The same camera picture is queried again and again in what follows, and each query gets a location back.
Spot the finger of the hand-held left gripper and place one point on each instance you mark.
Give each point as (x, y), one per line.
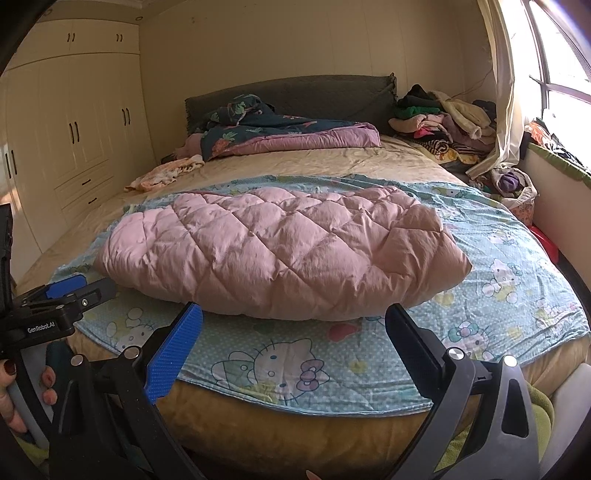
(92, 295)
(67, 286)

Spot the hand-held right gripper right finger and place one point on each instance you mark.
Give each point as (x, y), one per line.
(413, 348)

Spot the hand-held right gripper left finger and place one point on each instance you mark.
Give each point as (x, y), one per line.
(173, 350)

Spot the pink quilted jacket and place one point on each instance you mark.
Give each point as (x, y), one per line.
(286, 249)

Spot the bag of clothes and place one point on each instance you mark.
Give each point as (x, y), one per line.
(508, 182)

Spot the pile of clothes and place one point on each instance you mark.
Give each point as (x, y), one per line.
(438, 120)

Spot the person's left hand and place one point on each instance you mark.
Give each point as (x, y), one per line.
(9, 406)

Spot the light blue cartoon print sheet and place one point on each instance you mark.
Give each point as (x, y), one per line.
(277, 360)

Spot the peach floral cloth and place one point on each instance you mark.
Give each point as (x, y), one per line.
(161, 173)

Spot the green fleece cloth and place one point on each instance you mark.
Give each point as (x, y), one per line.
(540, 415)

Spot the cream wardrobe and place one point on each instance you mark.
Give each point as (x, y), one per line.
(69, 115)

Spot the red plastic object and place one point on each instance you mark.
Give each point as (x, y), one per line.
(547, 242)

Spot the pink crumpled garment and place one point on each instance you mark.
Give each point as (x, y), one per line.
(191, 145)

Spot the bed with beige sheet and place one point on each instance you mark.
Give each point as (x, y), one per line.
(323, 159)

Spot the green window seat cover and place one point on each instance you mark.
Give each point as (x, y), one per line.
(568, 168)

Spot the dark floral quilt purple lining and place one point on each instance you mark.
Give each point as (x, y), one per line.
(295, 138)

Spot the colourful cloth heap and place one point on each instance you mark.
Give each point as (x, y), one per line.
(549, 138)

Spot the grey padded headboard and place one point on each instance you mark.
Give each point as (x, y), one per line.
(323, 94)

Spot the white curtain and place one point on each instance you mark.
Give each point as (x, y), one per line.
(505, 92)

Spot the window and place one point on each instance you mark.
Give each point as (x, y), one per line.
(568, 60)

